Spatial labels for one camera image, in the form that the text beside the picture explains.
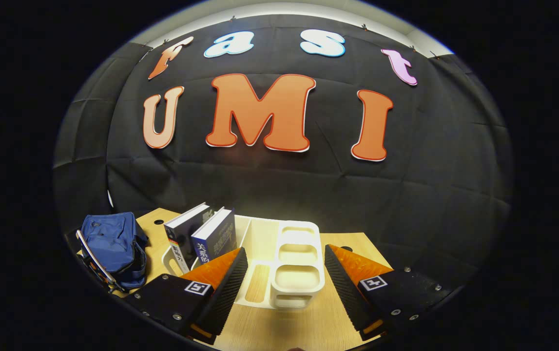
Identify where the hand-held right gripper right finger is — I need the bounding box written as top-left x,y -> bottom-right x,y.
324,244 -> 455,342

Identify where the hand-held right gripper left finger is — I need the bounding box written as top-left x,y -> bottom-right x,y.
126,246 -> 250,346

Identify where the blue schoolbag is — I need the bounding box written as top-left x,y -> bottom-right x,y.
77,212 -> 149,292

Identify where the white bookshelf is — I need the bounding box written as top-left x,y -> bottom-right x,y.
161,214 -> 326,310

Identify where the dark blue book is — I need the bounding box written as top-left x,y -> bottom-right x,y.
191,207 -> 237,266

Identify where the white and black book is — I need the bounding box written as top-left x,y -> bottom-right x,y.
164,202 -> 214,274

